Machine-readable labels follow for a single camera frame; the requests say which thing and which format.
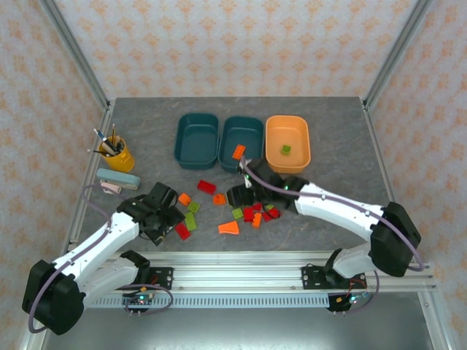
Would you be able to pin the orange lego brick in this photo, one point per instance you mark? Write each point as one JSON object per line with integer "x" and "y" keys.
{"x": 219, "y": 200}
{"x": 184, "y": 199}
{"x": 239, "y": 151}
{"x": 257, "y": 220}

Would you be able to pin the red lego brick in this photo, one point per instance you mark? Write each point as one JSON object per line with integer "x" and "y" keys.
{"x": 257, "y": 206}
{"x": 269, "y": 216}
{"x": 182, "y": 231}
{"x": 206, "y": 186}
{"x": 249, "y": 214}

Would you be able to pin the small green lego brick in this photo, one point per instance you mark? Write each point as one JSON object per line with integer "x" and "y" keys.
{"x": 193, "y": 207}
{"x": 285, "y": 149}
{"x": 237, "y": 213}

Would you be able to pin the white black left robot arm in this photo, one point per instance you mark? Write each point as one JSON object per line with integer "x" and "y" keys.
{"x": 109, "y": 233}

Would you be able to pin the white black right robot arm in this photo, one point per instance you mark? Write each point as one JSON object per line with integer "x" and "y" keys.
{"x": 339, "y": 211}

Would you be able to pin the teal plastic bin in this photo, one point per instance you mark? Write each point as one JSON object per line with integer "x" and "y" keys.
{"x": 196, "y": 140}
{"x": 248, "y": 135}

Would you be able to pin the teal eraser case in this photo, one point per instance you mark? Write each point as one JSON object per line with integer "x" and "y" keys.
{"x": 118, "y": 178}

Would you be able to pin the orange plastic bin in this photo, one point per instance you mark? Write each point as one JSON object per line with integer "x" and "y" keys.
{"x": 288, "y": 131}

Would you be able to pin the pink eraser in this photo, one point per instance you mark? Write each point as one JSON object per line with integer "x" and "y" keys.
{"x": 111, "y": 188}

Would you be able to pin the yellow pencil cup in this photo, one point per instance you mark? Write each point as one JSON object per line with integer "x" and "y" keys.
{"x": 122, "y": 158}

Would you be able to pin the orange lego wedge piece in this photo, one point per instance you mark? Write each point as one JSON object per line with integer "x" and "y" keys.
{"x": 229, "y": 228}

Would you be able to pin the yellow pencil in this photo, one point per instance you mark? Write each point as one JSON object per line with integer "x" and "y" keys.
{"x": 113, "y": 133}

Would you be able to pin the black pen white tip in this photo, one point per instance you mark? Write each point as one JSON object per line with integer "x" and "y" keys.
{"x": 95, "y": 151}

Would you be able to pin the white pen blue cap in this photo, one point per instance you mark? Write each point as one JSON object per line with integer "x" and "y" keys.
{"x": 100, "y": 135}

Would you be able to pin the controller board green light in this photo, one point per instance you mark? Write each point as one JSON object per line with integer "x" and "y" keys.
{"x": 141, "y": 299}
{"x": 352, "y": 299}

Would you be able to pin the aluminium table side rail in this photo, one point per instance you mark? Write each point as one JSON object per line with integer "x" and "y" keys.
{"x": 386, "y": 175}
{"x": 89, "y": 175}

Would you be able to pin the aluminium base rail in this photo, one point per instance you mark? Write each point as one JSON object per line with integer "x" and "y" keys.
{"x": 237, "y": 271}

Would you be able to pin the aluminium frame post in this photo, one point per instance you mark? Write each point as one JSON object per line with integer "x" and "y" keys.
{"x": 73, "y": 51}
{"x": 397, "y": 51}

